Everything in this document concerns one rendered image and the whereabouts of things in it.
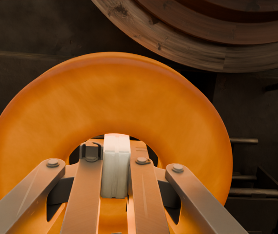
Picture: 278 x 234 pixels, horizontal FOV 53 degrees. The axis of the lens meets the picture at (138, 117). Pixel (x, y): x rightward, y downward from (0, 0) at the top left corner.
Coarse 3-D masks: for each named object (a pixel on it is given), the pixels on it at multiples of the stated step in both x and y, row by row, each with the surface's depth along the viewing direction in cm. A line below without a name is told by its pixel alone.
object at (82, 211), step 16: (80, 144) 14; (96, 144) 14; (80, 160) 14; (96, 160) 14; (80, 176) 13; (96, 176) 13; (80, 192) 12; (96, 192) 12; (80, 208) 11; (96, 208) 11; (64, 224) 10; (80, 224) 10; (96, 224) 10
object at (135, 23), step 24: (96, 0) 32; (120, 0) 32; (120, 24) 33; (144, 24) 33; (168, 48) 34; (192, 48) 34; (216, 48) 34; (240, 48) 35; (264, 48) 35; (240, 72) 35
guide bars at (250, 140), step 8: (96, 136) 45; (232, 136) 48; (240, 144) 48; (256, 144) 48; (232, 152) 48; (240, 152) 48; (240, 160) 49; (232, 176) 47; (240, 176) 47; (248, 176) 47; (232, 184) 48; (240, 184) 48
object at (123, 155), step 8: (120, 136) 17; (128, 136) 17; (120, 144) 16; (128, 144) 16; (120, 152) 15; (128, 152) 15; (120, 160) 15; (128, 160) 15; (120, 168) 15; (128, 168) 15; (120, 176) 15; (120, 184) 16; (120, 192) 16
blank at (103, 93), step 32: (64, 64) 16; (96, 64) 15; (128, 64) 15; (160, 64) 17; (32, 96) 16; (64, 96) 16; (96, 96) 16; (128, 96) 16; (160, 96) 16; (192, 96) 16; (0, 128) 16; (32, 128) 16; (64, 128) 16; (96, 128) 16; (128, 128) 17; (160, 128) 17; (192, 128) 17; (224, 128) 17; (0, 160) 17; (32, 160) 17; (64, 160) 17; (160, 160) 18; (192, 160) 18; (224, 160) 18; (0, 192) 17; (224, 192) 19
